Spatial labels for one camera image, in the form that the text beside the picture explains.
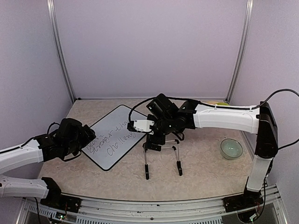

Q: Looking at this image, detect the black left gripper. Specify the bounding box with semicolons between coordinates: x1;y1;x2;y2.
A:
63;124;96;156

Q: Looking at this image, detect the white whiteboard with black frame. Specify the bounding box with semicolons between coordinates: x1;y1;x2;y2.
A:
82;105;145;171

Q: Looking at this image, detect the metal whiteboard stand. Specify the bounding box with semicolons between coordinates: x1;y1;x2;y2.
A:
142;138;183;180

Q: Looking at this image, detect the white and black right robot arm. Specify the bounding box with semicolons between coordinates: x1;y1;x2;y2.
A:
143;93;278;212

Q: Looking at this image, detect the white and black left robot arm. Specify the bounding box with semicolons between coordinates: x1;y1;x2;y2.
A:
0;118;96;208

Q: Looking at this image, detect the beige wooden plate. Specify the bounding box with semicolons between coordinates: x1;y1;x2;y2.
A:
206;101;218;105

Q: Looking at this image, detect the clear glass bowl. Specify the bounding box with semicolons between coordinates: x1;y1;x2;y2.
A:
220;139;243;160

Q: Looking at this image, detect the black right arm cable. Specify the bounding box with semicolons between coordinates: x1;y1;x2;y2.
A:
128;88;299;150

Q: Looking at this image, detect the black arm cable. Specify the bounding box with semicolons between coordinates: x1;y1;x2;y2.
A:
47;122;61;136
128;88;299;150

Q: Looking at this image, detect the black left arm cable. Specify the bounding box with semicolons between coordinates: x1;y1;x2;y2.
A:
47;122;61;136

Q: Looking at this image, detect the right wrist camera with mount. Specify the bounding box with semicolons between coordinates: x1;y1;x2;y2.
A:
127;119;155;134

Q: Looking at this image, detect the front aluminium rail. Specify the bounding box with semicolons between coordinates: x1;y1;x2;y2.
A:
17;185;287;224

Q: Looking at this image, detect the left aluminium frame post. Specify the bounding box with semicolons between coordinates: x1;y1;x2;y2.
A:
46;0;76;104

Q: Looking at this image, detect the aluminium frame post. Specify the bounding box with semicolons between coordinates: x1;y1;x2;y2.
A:
225;0;254;103
46;0;76;104

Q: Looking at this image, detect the right aluminium frame post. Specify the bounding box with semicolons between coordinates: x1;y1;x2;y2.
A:
225;0;254;103

